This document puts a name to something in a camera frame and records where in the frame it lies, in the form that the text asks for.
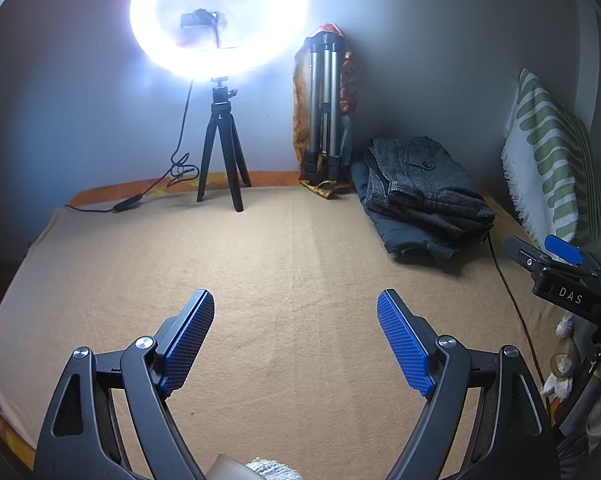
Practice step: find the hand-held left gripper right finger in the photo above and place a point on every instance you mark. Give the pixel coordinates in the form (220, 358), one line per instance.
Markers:
(405, 345)

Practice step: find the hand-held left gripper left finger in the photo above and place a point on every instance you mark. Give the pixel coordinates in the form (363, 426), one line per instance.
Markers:
(190, 345)

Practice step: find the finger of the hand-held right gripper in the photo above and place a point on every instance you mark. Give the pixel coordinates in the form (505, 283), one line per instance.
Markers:
(525, 255)
(563, 250)

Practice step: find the grey houndstooth pants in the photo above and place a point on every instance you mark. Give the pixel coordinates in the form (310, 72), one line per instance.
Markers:
(430, 185)

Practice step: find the person's right hand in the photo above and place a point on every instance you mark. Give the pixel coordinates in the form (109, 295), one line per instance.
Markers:
(563, 327)

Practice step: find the person's left hand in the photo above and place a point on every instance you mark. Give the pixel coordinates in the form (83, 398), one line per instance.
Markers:
(273, 469)

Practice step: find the green leaf patterned pillow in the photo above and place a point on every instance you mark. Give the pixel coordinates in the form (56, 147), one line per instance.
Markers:
(545, 160)

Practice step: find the dark blue garment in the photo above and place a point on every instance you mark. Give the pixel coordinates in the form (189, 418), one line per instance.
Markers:
(380, 220)

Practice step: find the beige blanket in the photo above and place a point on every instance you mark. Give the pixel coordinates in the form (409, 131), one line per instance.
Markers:
(300, 260)

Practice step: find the orange patterned bedsheet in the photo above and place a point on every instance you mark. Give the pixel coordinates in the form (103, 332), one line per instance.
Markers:
(270, 178)

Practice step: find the small black tripod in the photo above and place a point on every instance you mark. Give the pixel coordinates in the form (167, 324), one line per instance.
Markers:
(220, 110)

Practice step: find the orange patterned cloth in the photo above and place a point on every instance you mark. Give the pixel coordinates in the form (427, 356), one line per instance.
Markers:
(299, 110)

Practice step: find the folded silver tripod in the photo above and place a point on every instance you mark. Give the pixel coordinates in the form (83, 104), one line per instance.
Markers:
(330, 85)

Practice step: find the black phone holder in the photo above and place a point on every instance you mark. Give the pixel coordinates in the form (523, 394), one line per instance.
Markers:
(195, 19)

